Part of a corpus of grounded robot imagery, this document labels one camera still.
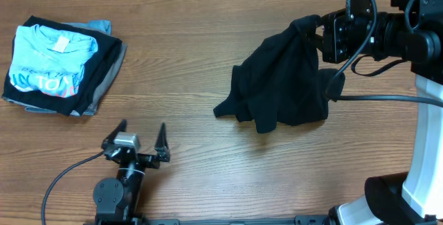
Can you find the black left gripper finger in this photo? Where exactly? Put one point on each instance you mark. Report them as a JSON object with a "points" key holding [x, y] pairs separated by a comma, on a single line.
{"points": [[161, 145], [122, 126]]}

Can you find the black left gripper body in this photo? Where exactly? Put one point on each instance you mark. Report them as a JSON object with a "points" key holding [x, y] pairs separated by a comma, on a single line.
{"points": [[147, 160]]}

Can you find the black folded garment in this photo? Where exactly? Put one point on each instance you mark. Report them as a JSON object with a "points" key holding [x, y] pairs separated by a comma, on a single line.
{"points": [[97, 73]]}

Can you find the black t-shirt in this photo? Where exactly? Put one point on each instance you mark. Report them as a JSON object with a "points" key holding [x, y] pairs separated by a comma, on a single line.
{"points": [[281, 81]]}

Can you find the light blue printed t-shirt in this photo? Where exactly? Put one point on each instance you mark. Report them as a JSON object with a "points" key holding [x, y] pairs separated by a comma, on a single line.
{"points": [[49, 60]]}

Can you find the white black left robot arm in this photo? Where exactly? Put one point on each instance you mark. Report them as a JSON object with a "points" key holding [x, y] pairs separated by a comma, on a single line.
{"points": [[117, 198]]}

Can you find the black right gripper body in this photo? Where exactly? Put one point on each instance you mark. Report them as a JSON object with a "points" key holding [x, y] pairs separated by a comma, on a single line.
{"points": [[349, 34]]}

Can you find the grey folded garment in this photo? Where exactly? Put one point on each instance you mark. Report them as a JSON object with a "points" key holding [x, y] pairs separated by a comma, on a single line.
{"points": [[110, 76]]}

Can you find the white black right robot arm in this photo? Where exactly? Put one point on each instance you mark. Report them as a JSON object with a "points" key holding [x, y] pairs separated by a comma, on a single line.
{"points": [[412, 34]]}

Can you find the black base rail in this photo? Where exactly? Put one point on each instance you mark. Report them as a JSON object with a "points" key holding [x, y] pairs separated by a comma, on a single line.
{"points": [[297, 220]]}

